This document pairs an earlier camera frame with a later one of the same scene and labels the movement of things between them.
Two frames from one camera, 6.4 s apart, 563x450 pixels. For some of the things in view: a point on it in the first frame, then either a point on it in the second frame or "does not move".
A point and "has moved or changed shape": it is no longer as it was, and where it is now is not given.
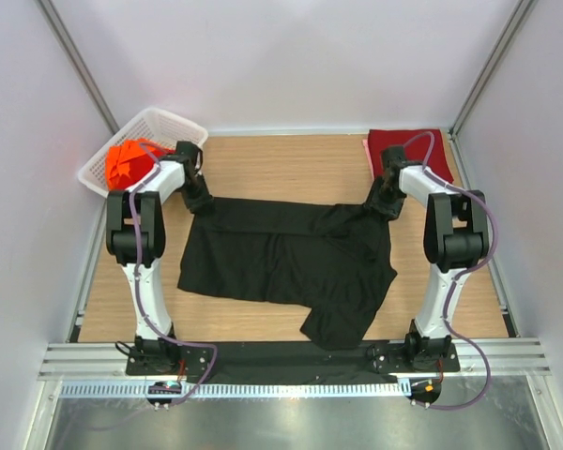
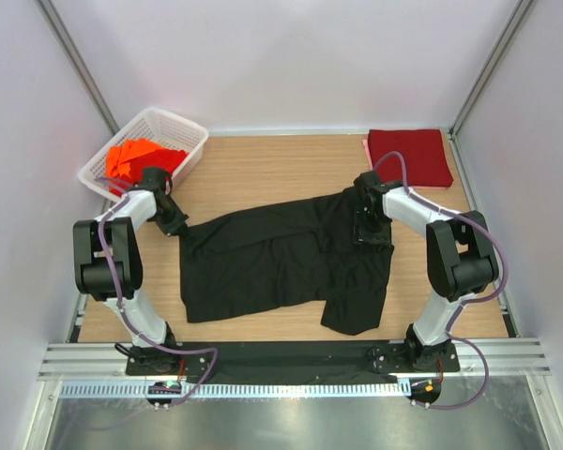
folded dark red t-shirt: x=416 y=151 does not move
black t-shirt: x=334 y=258 has moved or changed shape
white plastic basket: x=156 y=126 does not move
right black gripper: x=390 y=211 -> x=382 y=239
